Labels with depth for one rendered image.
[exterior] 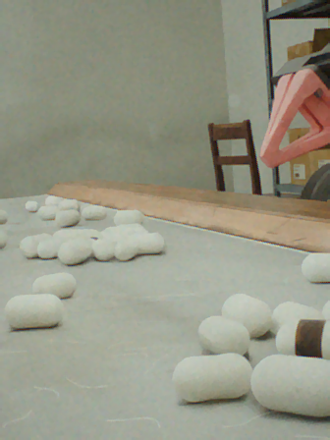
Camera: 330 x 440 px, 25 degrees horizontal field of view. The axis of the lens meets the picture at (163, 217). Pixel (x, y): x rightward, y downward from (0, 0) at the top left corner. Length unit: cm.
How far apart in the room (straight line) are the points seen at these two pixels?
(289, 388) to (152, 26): 520
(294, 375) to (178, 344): 12
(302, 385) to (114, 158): 503
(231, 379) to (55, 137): 493
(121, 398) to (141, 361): 5
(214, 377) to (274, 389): 3
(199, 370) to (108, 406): 4
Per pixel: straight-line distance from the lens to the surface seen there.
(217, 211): 85
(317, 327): 34
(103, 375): 35
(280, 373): 28
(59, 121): 521
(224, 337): 35
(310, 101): 64
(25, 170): 517
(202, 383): 30
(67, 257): 66
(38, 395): 34
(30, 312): 45
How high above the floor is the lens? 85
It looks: 6 degrees down
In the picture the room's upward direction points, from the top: 4 degrees counter-clockwise
